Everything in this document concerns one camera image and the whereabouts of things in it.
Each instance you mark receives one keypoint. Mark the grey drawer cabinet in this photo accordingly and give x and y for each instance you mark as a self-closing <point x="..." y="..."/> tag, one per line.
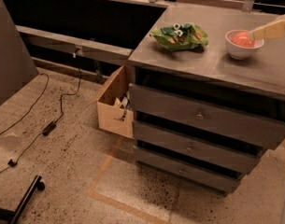
<point x="255" y="85"/>

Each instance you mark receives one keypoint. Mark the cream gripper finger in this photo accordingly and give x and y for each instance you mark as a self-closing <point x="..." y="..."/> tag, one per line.
<point x="272" y="30"/>

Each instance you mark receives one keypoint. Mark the red apple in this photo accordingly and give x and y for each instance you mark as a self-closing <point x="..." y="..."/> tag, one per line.
<point x="242" y="39"/>

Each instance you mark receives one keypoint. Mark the grey drawer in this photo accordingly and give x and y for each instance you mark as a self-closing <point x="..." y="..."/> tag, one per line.
<point x="195" y="148"/>
<point x="198" y="175"/>
<point x="241" y="126"/>

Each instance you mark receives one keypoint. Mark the middle grey drawer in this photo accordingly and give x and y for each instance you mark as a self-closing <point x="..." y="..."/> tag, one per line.
<point x="195" y="148"/>

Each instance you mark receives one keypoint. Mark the cardboard box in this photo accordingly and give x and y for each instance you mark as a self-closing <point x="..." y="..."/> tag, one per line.
<point x="112" y="115"/>

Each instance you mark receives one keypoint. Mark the top grey drawer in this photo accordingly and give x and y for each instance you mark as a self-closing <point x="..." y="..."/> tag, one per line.
<point x="241" y="126"/>

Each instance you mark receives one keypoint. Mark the bottom grey drawer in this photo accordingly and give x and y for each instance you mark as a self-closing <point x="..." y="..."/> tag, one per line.
<point x="198" y="175"/>

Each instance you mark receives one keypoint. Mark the green chip bag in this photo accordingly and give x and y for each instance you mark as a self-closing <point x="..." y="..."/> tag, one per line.
<point x="180" y="36"/>

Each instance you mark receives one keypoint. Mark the items inside cardboard box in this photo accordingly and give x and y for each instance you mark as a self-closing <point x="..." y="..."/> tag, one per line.
<point x="124" y="104"/>

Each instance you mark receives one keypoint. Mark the grey metal rail shelf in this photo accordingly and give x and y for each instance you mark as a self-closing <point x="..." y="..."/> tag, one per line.
<point x="75" y="46"/>

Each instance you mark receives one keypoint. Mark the black chair base leg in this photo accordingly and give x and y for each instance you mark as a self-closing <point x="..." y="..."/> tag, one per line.
<point x="12" y="217"/>

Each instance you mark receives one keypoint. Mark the white bowl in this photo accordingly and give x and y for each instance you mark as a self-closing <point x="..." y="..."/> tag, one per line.
<point x="237" y="52"/>

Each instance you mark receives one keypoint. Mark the black power adapter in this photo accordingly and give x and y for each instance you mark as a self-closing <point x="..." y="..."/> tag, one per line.
<point x="49" y="128"/>

